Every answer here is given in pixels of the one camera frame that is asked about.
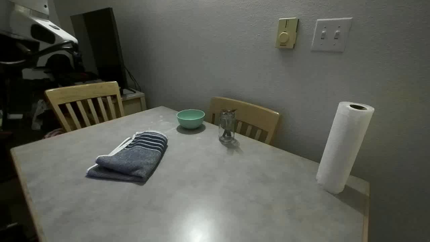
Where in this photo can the blue-grey striped towel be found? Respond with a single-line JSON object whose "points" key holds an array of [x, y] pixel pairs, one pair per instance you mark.
{"points": [[135, 158]]}

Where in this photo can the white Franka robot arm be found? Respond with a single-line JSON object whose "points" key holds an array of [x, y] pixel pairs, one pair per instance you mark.
{"points": [[42, 31]]}

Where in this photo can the white paper towel roll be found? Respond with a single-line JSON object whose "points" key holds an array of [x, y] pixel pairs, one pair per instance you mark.
{"points": [[343, 147]]}

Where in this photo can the clear glass figurine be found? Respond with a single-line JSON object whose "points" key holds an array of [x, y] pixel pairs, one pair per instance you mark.
{"points": [[227, 125]]}

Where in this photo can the teal bowl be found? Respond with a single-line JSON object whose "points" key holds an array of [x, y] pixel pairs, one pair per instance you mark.
{"points": [[190, 118]]}

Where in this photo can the wooden slat-back chair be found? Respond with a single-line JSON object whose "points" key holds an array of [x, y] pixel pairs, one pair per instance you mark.
{"points": [[82, 92], [246, 114]]}

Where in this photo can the small beige side cabinet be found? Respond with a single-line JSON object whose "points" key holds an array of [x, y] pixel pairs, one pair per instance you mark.
{"points": [[133, 102]]}

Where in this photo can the dark flat screen panel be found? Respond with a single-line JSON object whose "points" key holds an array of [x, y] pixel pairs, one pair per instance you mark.
{"points": [[101, 44]]}

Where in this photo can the beige wall thermostat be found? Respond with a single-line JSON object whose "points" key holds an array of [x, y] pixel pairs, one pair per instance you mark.
{"points": [[286, 33]]}

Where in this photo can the white double light switch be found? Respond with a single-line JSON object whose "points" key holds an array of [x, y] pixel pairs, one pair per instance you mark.
{"points": [[331, 35]]}

